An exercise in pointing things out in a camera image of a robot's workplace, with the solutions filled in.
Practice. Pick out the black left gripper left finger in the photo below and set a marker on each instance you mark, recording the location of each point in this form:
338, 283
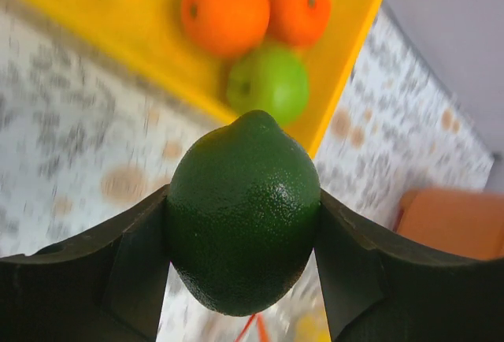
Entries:
105, 284

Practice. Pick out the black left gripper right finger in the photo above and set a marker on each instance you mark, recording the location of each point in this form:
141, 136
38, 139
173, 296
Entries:
380, 286

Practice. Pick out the clear zip top bag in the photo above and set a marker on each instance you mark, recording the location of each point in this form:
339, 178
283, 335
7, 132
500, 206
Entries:
184, 319

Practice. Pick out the dark green fake avocado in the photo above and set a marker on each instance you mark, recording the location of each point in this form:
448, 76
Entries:
243, 211

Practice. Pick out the light green fake apple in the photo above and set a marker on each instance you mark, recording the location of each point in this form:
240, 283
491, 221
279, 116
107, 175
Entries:
271, 78

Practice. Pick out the orange fake tangerine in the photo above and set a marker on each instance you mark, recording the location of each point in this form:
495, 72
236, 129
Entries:
299, 23
226, 28

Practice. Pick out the yellow fake lemon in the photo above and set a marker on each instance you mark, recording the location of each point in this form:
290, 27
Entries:
312, 327

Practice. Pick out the orange plastic tub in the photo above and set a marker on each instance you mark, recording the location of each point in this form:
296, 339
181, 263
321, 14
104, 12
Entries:
464, 223

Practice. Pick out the yellow plastic tray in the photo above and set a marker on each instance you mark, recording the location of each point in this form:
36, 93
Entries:
147, 37

